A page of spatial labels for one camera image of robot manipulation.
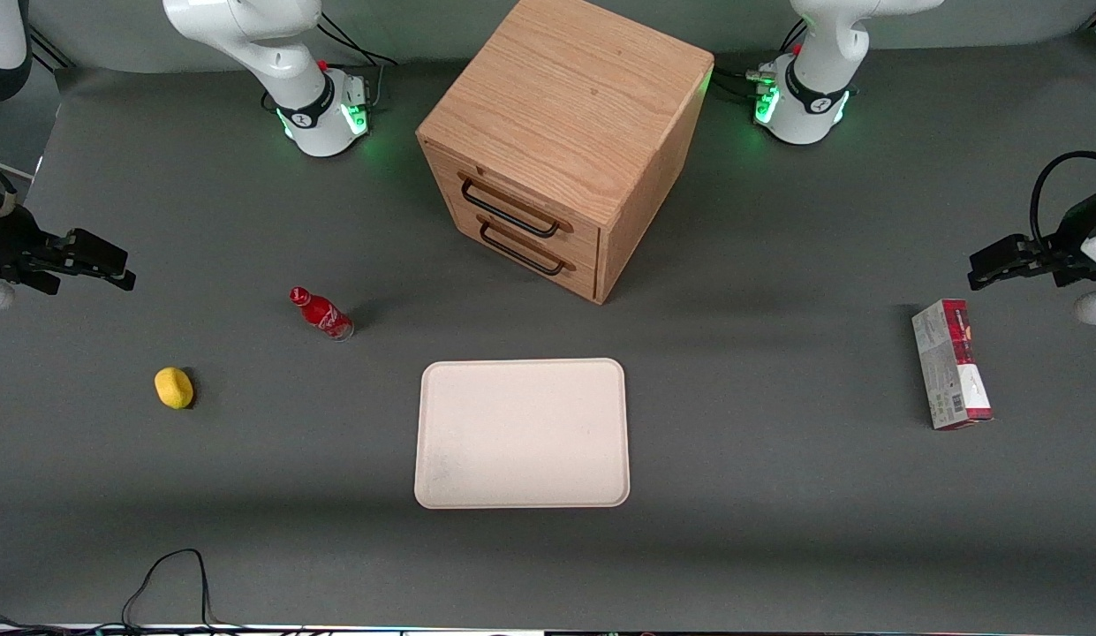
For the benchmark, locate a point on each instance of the yellow lemon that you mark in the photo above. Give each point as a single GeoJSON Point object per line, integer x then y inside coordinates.
{"type": "Point", "coordinates": [174, 388]}

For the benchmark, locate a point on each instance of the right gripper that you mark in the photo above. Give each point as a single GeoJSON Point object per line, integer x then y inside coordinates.
{"type": "Point", "coordinates": [11, 246]}

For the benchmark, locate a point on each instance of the wooden drawer cabinet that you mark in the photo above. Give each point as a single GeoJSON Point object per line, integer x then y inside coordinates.
{"type": "Point", "coordinates": [583, 97]}

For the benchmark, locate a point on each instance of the red soda bottle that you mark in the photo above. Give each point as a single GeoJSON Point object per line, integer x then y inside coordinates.
{"type": "Point", "coordinates": [321, 314]}

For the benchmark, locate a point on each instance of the grey and red carton box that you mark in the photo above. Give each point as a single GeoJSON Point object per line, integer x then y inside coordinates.
{"type": "Point", "coordinates": [949, 371]}

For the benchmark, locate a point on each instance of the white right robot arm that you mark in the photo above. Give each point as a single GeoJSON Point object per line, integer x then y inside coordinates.
{"type": "Point", "coordinates": [283, 62]}

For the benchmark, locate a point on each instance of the beige rectangular tray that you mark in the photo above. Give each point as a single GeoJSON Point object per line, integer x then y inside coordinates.
{"type": "Point", "coordinates": [521, 433]}

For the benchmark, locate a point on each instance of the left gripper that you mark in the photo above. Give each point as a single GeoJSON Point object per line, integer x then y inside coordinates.
{"type": "Point", "coordinates": [1074, 238]}

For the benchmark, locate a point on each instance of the dark grey table mat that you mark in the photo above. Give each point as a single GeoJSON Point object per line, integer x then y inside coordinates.
{"type": "Point", "coordinates": [777, 530]}

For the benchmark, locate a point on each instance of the black aluminium frame strut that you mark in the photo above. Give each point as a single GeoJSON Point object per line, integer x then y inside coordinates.
{"type": "Point", "coordinates": [51, 49]}

